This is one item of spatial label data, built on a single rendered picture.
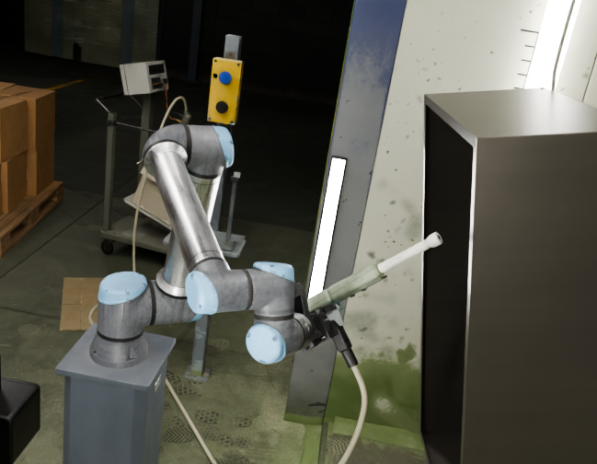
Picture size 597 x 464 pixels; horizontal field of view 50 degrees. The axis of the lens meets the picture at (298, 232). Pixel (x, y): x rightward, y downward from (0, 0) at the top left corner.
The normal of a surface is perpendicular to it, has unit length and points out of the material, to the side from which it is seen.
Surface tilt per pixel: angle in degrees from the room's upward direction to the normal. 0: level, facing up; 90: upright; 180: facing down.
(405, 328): 90
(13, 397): 0
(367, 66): 90
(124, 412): 90
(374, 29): 90
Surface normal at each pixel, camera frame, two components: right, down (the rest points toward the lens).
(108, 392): -0.11, 0.34
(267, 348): -0.47, 0.15
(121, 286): 0.07, -0.92
